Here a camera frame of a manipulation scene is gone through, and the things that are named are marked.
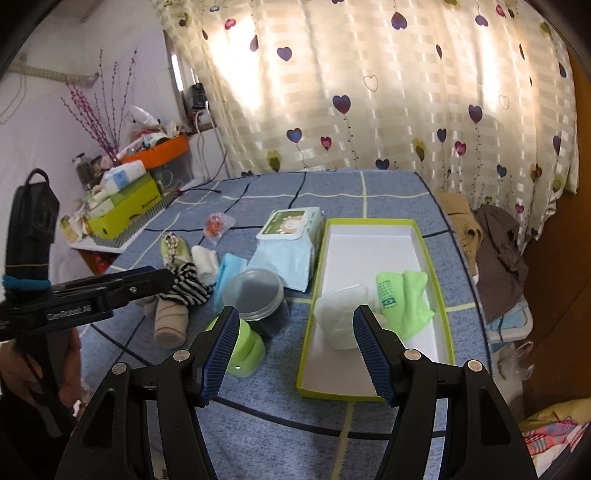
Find heart print curtain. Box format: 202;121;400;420
154;0;580;252

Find person's left hand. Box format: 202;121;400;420
0;330;83;416

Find white and blue tissue pack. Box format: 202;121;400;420
99;161;148;193

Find clear bin with orange lid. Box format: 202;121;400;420
119;134;194;188

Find brown garment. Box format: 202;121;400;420
471;203;532;324

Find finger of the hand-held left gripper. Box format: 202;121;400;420
50;265;160;291
104;269;179;308

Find green cardboard box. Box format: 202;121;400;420
88;179;164;240

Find black and white striped sock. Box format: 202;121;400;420
159;262;214;308

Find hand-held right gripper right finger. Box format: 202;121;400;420
353;305;539;480

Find green cloth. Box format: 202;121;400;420
375;269;435;334

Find white plastic bag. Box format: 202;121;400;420
126;104;163;136

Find blue plaid bed sheet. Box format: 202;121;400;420
69;170;490;480

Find beige sock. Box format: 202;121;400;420
142;295;189;349

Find purple decorative branches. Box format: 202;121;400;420
60;48;139;155

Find white fluffy cloth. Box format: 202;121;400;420
314;285;384;350

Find white rolled towel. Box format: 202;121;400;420
191;246;223;286

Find striped pattern box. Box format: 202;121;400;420
92;191;178;252

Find clear plastic bag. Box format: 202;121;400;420
496;342;537;380

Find white wall pipe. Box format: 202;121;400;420
8;59;99;89

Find green towel with patterned trim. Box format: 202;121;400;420
160;233;194;269

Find green-rimmed white box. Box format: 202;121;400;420
295;218;457;401

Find green round device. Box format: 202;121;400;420
203;316;267;378

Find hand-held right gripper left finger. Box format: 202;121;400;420
59;305;241;480

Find wet wipes pack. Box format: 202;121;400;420
253;207;326;292

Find black cable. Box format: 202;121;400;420
173;182;245;200

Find wooden wardrobe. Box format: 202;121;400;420
521;46;591;416

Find beige knit garment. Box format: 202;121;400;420
436;191;483;274

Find pink plaid blanket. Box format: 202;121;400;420
519;399;591;480

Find white plastic basket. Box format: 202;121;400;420
485;295;535;344

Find orange toy in plastic bag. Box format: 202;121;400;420
203;213;236;247

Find blue face masks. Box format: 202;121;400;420
211;256;250;312

